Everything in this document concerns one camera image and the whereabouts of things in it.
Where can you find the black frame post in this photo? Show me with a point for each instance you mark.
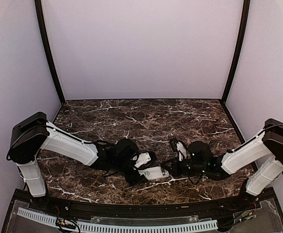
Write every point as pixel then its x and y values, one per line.
pixel 237 50
pixel 47 50

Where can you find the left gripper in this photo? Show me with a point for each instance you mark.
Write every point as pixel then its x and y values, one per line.
pixel 135 179

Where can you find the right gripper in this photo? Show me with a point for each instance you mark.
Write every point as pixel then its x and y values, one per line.
pixel 174 170

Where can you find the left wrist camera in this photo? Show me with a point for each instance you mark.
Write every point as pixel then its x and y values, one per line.
pixel 144 160

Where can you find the black front rail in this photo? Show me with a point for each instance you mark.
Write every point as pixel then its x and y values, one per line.
pixel 202 209

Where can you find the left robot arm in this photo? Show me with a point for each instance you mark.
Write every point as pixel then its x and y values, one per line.
pixel 37 133

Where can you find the white slotted cable duct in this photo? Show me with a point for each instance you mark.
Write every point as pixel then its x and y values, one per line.
pixel 88 227

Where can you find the left black frame post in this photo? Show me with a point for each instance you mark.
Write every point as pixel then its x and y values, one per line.
pixel 47 50

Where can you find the right black frame post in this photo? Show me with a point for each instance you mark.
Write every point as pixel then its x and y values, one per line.
pixel 237 50

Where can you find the white remote control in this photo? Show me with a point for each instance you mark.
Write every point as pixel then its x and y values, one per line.
pixel 154 173

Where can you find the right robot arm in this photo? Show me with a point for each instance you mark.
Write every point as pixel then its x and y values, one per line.
pixel 197 158

